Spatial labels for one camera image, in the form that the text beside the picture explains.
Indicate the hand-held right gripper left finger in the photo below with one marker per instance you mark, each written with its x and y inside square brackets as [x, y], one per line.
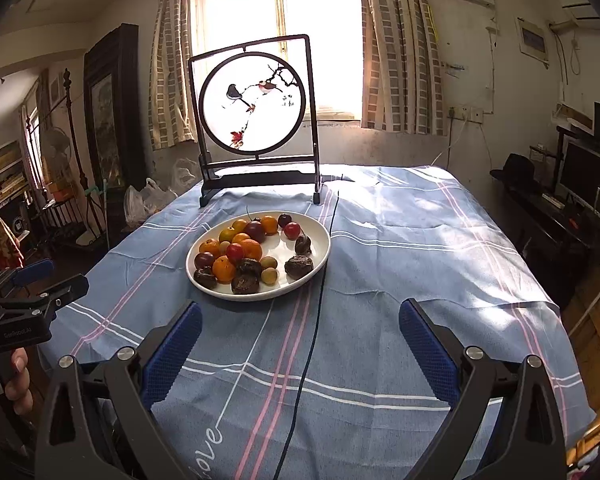
[170, 355]

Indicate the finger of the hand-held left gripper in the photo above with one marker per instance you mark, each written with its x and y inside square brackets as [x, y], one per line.
[32, 271]
[55, 295]

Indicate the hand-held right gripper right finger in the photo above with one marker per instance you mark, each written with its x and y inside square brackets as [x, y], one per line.
[430, 350]

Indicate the dark brown water chestnut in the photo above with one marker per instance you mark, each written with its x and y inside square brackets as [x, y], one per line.
[297, 266]
[302, 244]
[205, 277]
[244, 285]
[249, 266]

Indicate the dark red plum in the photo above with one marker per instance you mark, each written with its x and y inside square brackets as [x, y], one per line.
[254, 230]
[204, 260]
[284, 220]

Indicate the tan longan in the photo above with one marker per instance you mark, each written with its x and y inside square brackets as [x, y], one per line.
[269, 262]
[224, 248]
[268, 276]

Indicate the red cherry tomato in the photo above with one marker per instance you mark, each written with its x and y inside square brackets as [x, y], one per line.
[292, 230]
[235, 251]

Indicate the white round plate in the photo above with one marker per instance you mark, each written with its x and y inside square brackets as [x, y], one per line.
[280, 246]

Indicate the person's left hand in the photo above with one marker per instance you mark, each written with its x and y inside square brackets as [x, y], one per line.
[19, 385]

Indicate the bookshelf with books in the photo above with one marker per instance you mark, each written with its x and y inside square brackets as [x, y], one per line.
[0, 180]

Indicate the blue striped tablecloth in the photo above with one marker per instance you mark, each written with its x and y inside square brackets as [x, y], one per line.
[405, 240]

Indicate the standing electric fan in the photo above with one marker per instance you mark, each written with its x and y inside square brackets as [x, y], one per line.
[57, 145]

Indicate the white plastic bag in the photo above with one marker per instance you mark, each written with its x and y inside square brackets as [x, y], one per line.
[185, 175]
[142, 200]

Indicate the black media stand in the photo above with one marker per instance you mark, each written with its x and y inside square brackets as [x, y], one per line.
[545, 230]

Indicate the dark framed picture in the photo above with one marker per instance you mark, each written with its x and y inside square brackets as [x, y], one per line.
[112, 110]

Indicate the black hat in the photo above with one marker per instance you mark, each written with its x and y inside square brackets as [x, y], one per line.
[515, 170]

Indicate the silver computer monitor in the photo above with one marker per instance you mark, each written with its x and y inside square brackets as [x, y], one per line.
[585, 175]

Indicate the checkered beige curtain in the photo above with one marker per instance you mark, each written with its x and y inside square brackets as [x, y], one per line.
[405, 50]
[172, 60]

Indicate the bird painting table screen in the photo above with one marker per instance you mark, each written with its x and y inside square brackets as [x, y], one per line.
[250, 110]

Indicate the bright window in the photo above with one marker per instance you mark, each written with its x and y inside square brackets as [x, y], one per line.
[320, 10]

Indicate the white air conditioner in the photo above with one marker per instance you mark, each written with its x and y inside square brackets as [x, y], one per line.
[582, 12]

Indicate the white wall socket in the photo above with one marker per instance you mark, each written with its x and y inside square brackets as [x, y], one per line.
[467, 113]

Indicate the white wall electrical box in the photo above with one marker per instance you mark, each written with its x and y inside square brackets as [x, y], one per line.
[532, 40]

